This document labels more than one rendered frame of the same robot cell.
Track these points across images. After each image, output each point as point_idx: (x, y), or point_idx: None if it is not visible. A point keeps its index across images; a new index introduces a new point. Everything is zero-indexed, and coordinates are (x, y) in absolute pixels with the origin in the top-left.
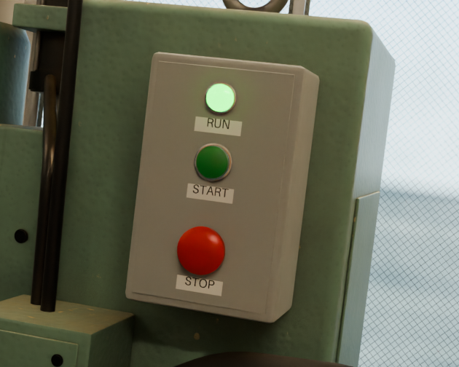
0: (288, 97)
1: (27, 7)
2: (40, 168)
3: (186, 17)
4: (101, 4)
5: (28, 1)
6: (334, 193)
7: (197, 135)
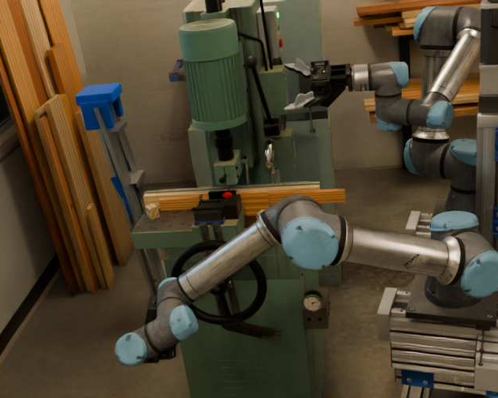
0: (277, 11)
1: (225, 12)
2: (242, 48)
3: (254, 2)
4: (251, 5)
5: None
6: None
7: (277, 23)
